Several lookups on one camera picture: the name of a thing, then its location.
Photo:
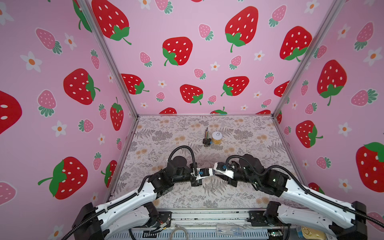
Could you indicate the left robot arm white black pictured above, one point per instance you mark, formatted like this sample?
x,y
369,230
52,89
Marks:
x,y
136,208

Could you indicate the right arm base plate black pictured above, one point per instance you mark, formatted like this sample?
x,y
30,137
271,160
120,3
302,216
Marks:
x,y
264,219

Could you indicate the gold computer mouse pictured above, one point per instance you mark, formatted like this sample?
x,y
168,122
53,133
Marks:
x,y
305,233

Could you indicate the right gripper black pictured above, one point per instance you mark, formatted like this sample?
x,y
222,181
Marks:
x,y
225,178

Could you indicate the colourful hex key set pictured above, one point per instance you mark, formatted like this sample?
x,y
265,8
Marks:
x,y
207,140

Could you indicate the yellow tin can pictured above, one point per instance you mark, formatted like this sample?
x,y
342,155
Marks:
x,y
217,138

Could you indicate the aluminium rail frame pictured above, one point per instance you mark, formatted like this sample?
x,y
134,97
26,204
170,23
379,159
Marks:
x,y
201,225

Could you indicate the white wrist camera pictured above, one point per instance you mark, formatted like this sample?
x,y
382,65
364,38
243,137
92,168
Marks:
x,y
222,170
205,173

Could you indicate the clear plastic box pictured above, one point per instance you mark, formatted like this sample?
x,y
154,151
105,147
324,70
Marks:
x,y
229,230

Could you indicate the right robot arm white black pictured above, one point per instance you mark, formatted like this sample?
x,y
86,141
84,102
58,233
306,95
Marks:
x,y
341,220

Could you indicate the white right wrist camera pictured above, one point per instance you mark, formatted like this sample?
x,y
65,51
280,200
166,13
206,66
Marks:
x,y
222,170

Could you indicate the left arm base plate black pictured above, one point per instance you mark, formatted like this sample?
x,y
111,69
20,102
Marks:
x,y
158,219

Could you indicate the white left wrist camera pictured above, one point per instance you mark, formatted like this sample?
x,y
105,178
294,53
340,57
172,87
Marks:
x,y
205,173

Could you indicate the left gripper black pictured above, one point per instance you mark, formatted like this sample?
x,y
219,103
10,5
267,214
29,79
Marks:
x,y
195,184

